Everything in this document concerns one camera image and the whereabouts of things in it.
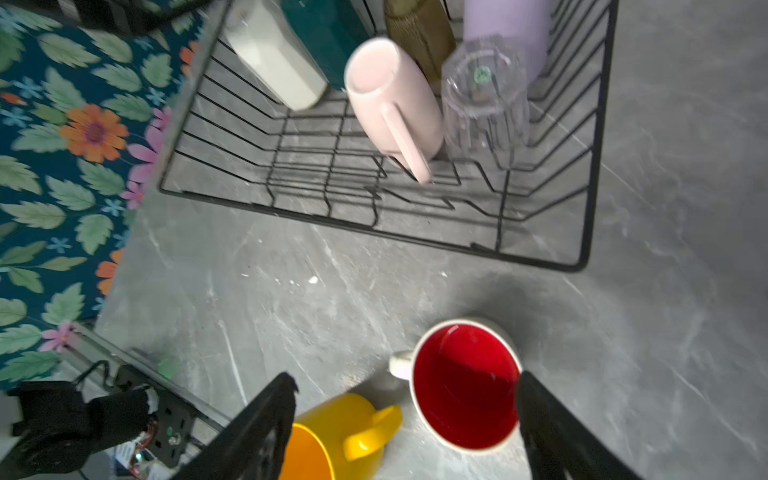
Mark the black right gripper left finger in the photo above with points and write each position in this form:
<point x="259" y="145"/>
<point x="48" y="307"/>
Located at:
<point x="253" y="444"/>

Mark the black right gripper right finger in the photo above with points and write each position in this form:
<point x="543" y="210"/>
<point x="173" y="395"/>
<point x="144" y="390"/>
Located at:
<point x="557" y="444"/>

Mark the clear glass cup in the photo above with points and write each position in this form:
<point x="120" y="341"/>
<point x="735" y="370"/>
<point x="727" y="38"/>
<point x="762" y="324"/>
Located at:
<point x="484" y="101"/>

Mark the cream mug pink handle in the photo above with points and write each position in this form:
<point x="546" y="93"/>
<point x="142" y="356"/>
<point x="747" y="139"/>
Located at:
<point x="395" y="105"/>

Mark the dark green mug white inside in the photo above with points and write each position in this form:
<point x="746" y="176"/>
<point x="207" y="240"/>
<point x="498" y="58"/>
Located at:
<point x="330" y="30"/>

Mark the lilac plastic cup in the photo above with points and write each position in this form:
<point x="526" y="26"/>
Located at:
<point x="525" y="22"/>

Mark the amber textured glass cup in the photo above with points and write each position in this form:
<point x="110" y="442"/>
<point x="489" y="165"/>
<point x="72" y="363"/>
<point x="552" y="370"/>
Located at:
<point x="422" y="29"/>

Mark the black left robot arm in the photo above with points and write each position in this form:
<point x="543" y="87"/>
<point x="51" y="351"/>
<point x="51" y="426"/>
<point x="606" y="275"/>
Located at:
<point x="56" y="431"/>

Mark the yellow mug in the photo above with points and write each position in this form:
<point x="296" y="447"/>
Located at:
<point x="342" y="438"/>

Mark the white mug red inside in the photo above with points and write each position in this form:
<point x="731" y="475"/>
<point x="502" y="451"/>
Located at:
<point x="462" y="376"/>

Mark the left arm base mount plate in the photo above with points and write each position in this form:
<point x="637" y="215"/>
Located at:
<point x="169" y="429"/>

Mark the black wire dish rack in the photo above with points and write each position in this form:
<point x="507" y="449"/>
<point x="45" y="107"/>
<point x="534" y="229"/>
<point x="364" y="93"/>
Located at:
<point x="237" y="146"/>

